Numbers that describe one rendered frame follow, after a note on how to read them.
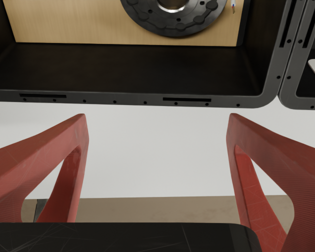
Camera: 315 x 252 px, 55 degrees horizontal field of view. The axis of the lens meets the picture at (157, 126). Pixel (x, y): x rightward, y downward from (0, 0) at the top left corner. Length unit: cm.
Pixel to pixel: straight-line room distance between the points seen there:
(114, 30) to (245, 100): 17
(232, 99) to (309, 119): 37
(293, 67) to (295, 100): 3
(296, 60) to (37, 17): 27
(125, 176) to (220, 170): 22
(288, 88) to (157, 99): 12
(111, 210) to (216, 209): 68
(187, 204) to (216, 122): 141
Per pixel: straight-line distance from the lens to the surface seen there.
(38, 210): 100
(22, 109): 65
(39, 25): 39
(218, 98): 29
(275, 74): 28
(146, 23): 32
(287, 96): 30
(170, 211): 205
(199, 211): 205
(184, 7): 30
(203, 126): 60
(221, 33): 37
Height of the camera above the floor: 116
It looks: 50 degrees down
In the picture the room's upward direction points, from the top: 176 degrees counter-clockwise
